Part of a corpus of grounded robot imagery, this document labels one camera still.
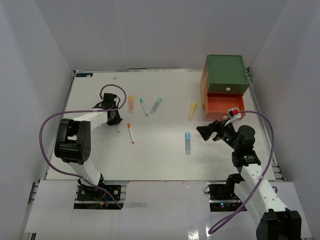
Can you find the green drawer box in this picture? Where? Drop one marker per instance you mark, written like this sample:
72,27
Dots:
225,74

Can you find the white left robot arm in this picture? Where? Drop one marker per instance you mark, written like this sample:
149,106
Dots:
73,141

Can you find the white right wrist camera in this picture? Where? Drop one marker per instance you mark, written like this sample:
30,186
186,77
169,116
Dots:
234,115

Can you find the teal cap marker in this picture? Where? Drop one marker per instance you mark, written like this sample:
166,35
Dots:
143,107

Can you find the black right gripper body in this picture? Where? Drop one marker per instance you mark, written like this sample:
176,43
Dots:
226,134

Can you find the orange cap highlighter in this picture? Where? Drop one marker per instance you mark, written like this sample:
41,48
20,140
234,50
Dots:
131,104

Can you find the green cap highlighter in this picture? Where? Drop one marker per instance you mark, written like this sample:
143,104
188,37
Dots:
155,105

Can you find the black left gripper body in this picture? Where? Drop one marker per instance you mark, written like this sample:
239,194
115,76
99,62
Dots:
117,119

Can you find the blue label sticker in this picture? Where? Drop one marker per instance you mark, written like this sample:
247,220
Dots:
83,75

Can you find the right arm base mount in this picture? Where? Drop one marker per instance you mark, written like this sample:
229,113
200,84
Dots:
220,198

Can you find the yellow cap highlighter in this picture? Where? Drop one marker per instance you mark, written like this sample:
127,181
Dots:
191,111

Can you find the orange cap marker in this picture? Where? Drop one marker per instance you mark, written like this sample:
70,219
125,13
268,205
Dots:
130,133

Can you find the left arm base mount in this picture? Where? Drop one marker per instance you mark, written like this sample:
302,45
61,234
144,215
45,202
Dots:
91,198

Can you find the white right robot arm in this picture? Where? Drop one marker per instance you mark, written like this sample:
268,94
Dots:
273,219

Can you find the blue cap highlighter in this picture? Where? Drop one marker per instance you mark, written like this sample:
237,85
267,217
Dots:
187,138

